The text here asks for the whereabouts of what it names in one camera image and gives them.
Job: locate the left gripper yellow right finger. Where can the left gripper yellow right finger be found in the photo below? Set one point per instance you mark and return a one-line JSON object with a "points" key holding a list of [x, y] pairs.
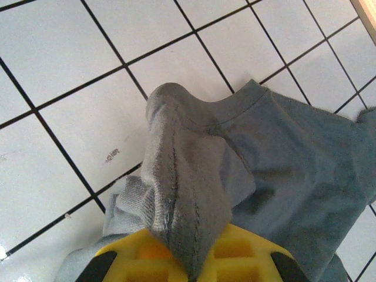
{"points": [[249, 258]]}

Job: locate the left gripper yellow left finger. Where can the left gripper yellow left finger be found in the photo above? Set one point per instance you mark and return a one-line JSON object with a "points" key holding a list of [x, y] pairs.
{"points": [[126, 258]]}

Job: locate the grey t-shirt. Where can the grey t-shirt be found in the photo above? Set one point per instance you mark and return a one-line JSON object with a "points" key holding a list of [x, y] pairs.
{"points": [[279, 161]]}

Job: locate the wooden table border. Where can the wooden table border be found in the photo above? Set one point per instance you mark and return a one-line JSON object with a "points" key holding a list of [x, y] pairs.
{"points": [[367, 17]]}

